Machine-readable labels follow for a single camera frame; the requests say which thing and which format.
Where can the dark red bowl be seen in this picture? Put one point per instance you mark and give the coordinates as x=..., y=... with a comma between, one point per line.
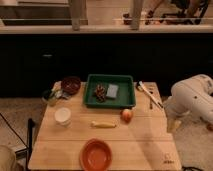
x=71, y=84

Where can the orange red bowl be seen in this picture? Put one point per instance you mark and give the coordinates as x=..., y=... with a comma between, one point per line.
x=95, y=155

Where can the blue sponge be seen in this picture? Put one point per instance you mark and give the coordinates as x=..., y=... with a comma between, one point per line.
x=112, y=91

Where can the brown pine cone object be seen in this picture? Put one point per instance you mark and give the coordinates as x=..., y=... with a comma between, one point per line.
x=100, y=93

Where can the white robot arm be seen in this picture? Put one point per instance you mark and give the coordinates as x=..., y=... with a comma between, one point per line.
x=194, y=94

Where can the yellow banana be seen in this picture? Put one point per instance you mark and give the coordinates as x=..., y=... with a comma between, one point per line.
x=102, y=124

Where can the wooden folding table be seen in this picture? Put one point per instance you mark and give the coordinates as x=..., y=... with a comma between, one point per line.
x=141, y=145

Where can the green plastic tray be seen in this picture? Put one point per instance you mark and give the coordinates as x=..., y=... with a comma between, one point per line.
x=125, y=95

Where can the white cup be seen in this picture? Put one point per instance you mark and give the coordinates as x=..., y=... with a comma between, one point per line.
x=63, y=116

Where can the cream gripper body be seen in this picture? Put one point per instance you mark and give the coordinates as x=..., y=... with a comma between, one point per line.
x=173, y=125

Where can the black chair frame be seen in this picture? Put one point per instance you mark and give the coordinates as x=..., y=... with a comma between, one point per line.
x=28, y=143

